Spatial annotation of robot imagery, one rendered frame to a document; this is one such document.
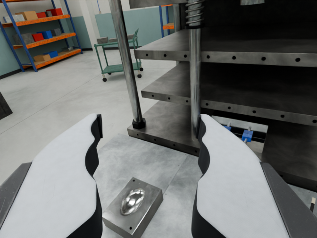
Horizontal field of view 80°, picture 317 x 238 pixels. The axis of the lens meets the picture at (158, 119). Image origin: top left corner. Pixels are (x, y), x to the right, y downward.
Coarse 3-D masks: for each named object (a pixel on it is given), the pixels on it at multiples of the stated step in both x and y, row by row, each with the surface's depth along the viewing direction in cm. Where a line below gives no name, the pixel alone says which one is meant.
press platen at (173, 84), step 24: (168, 72) 145; (216, 72) 133; (240, 72) 128; (264, 72) 124; (288, 72) 119; (312, 72) 115; (144, 96) 122; (168, 96) 112; (216, 96) 103; (240, 96) 100; (264, 96) 97; (288, 96) 94; (312, 96) 92; (288, 120) 85; (312, 120) 80
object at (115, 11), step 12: (108, 0) 93; (120, 0) 94; (120, 12) 95; (180, 12) 147; (120, 24) 97; (180, 24) 150; (120, 36) 100; (120, 48) 104; (132, 72) 111; (132, 84) 114; (132, 96) 118; (132, 108) 124; (144, 120) 131
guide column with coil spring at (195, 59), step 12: (192, 0) 76; (192, 12) 78; (192, 24) 80; (192, 36) 83; (192, 48) 85; (192, 60) 88; (192, 72) 91; (192, 84) 95; (192, 96) 98; (192, 108) 102; (192, 120) 107; (192, 132) 111
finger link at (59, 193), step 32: (96, 128) 11; (32, 160) 8; (64, 160) 8; (96, 160) 9; (32, 192) 6; (64, 192) 6; (96, 192) 7; (32, 224) 6; (64, 224) 6; (96, 224) 6
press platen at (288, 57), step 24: (264, 24) 131; (288, 24) 121; (312, 24) 112; (144, 48) 109; (168, 48) 102; (216, 48) 90; (240, 48) 85; (264, 48) 81; (288, 48) 77; (312, 48) 74
